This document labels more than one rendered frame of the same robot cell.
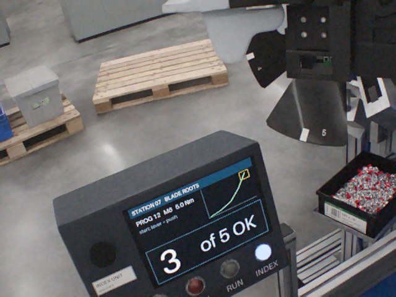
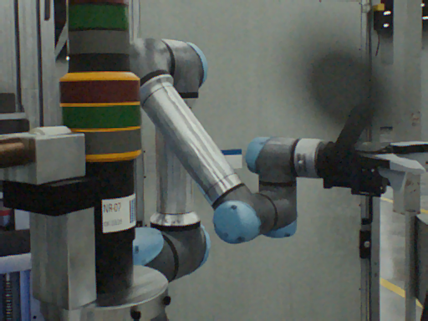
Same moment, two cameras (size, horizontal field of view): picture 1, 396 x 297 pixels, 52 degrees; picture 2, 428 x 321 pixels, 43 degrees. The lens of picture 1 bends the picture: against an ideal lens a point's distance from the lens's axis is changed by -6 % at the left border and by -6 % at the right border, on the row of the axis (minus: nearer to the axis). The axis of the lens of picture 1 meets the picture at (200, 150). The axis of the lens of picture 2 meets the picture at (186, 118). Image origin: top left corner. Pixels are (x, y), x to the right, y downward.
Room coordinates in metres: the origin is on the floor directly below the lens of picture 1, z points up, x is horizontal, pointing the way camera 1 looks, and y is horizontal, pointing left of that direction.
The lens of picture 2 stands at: (1.31, -0.42, 1.57)
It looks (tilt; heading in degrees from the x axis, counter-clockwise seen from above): 3 degrees down; 182
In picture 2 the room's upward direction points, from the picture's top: 1 degrees counter-clockwise
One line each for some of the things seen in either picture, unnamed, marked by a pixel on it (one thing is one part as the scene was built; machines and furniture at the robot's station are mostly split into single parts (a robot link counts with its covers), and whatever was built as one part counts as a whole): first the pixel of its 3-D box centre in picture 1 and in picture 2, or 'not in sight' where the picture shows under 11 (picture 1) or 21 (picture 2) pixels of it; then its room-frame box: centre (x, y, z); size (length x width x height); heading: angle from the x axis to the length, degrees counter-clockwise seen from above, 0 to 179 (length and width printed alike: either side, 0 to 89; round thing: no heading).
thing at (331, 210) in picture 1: (368, 191); not in sight; (0.77, -0.38, 0.85); 0.22 x 0.17 x 0.07; 124
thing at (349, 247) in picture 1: (354, 201); not in sight; (1.17, -0.53, 0.46); 0.09 x 0.05 x 0.91; 20
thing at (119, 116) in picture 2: not in sight; (100, 115); (1.01, -0.48, 1.56); 0.04 x 0.04 x 0.01
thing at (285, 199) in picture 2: not in sight; (273, 208); (0.24, -0.29, 1.34); 0.11 x 0.08 x 0.11; 145
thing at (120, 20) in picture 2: not in sight; (98, 20); (1.01, -0.48, 1.61); 0.03 x 0.03 x 0.01
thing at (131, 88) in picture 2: not in sight; (99, 91); (1.01, -0.48, 1.57); 0.04 x 0.04 x 0.01
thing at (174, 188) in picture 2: not in sight; (173, 159); (0.07, -0.49, 1.41); 0.15 x 0.12 x 0.55; 145
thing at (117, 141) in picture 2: not in sight; (101, 139); (1.01, -0.48, 1.54); 0.04 x 0.04 x 0.01
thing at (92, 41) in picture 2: not in sight; (99, 44); (1.01, -0.48, 1.60); 0.03 x 0.03 x 0.01
